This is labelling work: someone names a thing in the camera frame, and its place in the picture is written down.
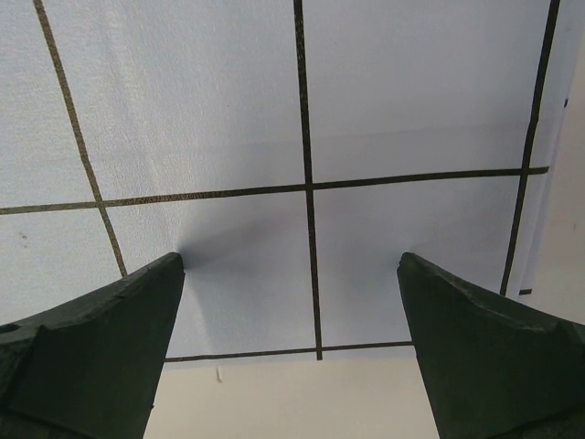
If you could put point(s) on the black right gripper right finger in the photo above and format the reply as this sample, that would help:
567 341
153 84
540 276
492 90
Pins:
491 367

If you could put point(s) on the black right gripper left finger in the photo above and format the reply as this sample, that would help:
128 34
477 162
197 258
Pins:
90 368

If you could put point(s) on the light blue checked placemat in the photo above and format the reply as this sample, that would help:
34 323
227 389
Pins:
290 151

